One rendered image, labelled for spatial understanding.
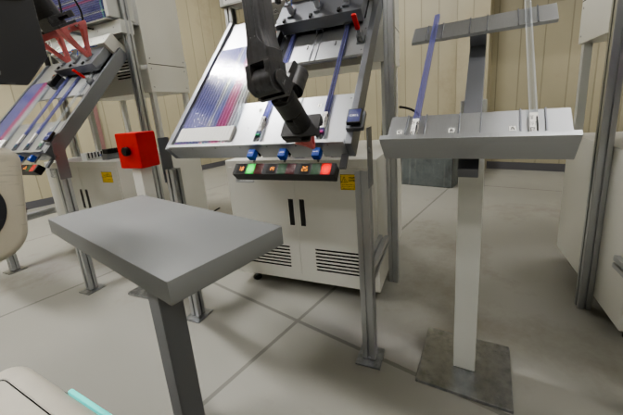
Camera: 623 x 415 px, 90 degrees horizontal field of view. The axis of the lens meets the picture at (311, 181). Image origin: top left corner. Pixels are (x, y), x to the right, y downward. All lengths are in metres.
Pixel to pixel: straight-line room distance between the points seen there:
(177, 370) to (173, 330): 0.11
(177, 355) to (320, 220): 0.71
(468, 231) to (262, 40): 0.71
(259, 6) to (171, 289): 0.55
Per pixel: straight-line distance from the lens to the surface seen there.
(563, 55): 4.03
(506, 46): 4.07
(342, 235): 1.32
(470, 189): 0.93
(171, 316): 0.88
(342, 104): 1.00
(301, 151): 0.96
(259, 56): 0.70
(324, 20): 1.29
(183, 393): 1.00
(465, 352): 1.17
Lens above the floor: 0.82
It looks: 13 degrees down
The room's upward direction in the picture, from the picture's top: 5 degrees counter-clockwise
